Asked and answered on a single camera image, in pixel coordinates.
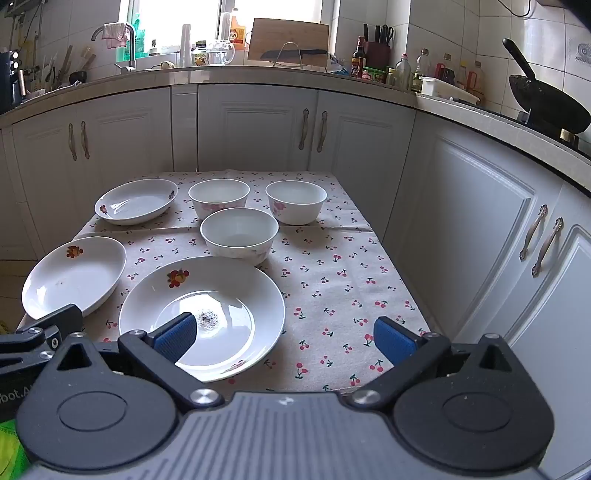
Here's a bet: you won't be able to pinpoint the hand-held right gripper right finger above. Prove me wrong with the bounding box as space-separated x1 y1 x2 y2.
347 316 527 413

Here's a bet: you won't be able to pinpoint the kitchen utensils in holder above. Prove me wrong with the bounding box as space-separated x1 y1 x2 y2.
41 44 98 88

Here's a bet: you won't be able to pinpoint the dark soy sauce bottle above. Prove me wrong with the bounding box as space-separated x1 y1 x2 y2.
352 37 368 78

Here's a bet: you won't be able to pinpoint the clear glass condiment bottle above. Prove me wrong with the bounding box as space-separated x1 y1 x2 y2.
413 48 432 90

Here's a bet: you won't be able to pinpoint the orange juice bottle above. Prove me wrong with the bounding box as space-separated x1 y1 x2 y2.
229 8 245 44

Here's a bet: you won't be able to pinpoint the kitchen window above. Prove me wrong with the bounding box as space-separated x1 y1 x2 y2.
119 0 340 47

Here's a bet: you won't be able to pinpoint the wooden cutting board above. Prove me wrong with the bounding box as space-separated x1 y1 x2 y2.
248 17 330 63

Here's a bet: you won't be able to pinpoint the black gas stove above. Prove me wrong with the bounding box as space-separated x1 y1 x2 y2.
485 108 591 155

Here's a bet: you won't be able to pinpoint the dark red condiment bottle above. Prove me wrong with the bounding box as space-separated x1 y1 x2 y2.
436 53 455 86

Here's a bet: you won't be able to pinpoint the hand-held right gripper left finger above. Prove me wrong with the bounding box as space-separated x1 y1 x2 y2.
44 313 225 414

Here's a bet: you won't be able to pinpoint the beige stone countertop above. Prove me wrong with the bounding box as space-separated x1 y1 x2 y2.
0 65 591 199

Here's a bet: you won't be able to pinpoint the metal kitchen faucet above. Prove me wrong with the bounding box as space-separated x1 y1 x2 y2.
91 23 138 75

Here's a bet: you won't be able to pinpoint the green dish soap bottle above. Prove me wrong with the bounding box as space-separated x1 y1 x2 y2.
115 14 147 63

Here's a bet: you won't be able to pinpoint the cherry print tablecloth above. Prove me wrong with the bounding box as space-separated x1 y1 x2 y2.
16 171 432 393

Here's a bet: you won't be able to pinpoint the black wok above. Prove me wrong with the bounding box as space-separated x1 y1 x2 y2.
502 38 591 134

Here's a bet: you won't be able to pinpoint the white bowl with pink flowers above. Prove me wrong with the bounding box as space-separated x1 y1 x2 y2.
188 178 250 221
265 180 328 226
200 208 280 267

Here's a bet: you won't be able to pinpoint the wire board rack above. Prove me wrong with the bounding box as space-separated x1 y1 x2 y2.
272 41 308 70

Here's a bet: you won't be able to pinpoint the white plastic tray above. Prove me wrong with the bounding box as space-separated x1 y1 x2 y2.
420 76 481 106

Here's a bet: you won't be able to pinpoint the yellow cooking oil bottle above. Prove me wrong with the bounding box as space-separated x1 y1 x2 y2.
468 60 485 104

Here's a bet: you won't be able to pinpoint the dark knife block with knives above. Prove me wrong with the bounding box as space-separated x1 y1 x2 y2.
362 23 394 70

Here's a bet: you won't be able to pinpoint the green plastic bag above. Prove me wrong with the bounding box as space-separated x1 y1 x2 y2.
0 422 29 480

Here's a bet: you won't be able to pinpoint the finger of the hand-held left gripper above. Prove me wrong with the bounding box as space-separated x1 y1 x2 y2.
0 305 84 370

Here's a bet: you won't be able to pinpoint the pink cloth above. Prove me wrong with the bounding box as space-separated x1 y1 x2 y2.
102 22 130 49

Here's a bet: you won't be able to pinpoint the clear glass jug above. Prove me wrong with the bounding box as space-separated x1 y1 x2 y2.
206 39 236 65

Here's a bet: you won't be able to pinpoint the black countertop appliance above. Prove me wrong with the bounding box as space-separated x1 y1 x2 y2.
0 50 23 116

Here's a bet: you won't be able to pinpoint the white plate with fruit print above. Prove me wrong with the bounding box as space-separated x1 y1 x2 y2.
21 236 127 320
95 178 179 226
119 256 286 383

